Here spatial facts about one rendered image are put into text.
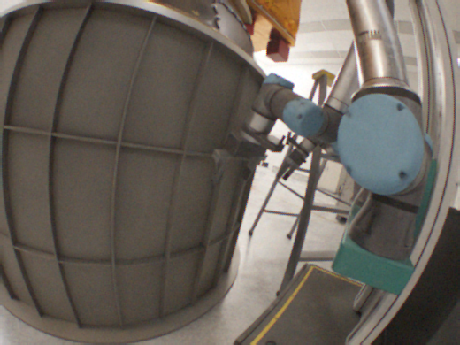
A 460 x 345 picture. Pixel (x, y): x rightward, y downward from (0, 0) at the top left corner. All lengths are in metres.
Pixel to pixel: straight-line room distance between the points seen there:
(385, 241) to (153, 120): 0.60
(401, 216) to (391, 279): 0.11
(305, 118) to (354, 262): 0.28
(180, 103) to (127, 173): 0.25
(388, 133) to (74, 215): 0.69
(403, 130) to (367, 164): 0.06
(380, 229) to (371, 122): 0.20
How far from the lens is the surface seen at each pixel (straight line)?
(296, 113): 0.38
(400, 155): 0.24
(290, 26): 1.73
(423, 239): 0.57
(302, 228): 1.17
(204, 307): 1.09
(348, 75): 0.51
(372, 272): 0.39
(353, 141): 0.26
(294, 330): 0.73
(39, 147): 0.61
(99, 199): 0.59
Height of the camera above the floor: 0.84
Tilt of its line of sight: 8 degrees down
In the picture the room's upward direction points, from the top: 13 degrees clockwise
